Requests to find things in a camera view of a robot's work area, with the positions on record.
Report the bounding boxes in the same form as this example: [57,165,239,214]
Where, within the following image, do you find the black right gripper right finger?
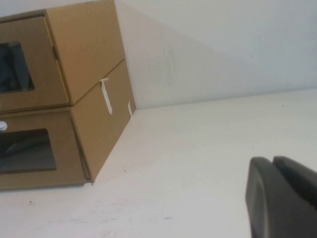
[272,155,317,202]

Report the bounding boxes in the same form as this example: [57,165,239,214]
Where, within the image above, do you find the brown cardboard shoe box sleeve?
[46,0,126,106]
[69,59,137,183]

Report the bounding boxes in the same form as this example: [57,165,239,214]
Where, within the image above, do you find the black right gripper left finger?
[244,156,317,238]

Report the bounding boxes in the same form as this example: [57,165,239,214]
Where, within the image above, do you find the brown windowed shoe box drawer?
[0,9,70,115]
[0,106,92,191]

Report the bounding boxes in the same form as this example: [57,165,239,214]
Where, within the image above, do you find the long white tape strip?
[99,77,114,116]

